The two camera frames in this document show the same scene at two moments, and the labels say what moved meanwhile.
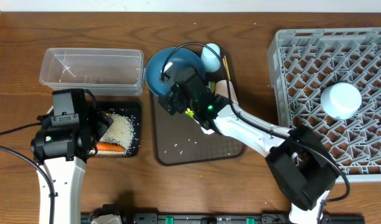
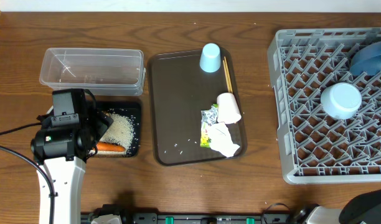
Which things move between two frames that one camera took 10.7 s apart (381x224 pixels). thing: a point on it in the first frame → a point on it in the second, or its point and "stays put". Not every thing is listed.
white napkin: (207, 132) → (220, 139)
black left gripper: (100, 120) stays put
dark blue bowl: (157, 63) → (372, 58)
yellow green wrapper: (188, 112) → (205, 140)
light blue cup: (210, 61) stays put
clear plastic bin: (115, 72) stays put
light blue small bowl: (340, 100) stays put
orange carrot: (101, 146) stays put
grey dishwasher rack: (304, 62) stays put
